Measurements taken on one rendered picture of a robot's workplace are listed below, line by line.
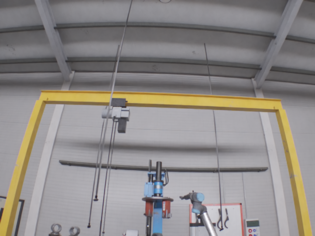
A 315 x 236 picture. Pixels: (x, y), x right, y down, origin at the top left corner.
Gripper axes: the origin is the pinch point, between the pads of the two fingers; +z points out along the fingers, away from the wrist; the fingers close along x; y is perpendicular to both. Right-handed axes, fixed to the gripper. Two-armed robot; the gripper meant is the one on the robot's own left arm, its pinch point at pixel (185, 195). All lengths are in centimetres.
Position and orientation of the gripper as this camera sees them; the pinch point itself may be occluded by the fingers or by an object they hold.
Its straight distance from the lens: 260.9
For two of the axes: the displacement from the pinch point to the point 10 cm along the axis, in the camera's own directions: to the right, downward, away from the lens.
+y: -2.4, -9.5, 2.0
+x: -8.9, 1.3, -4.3
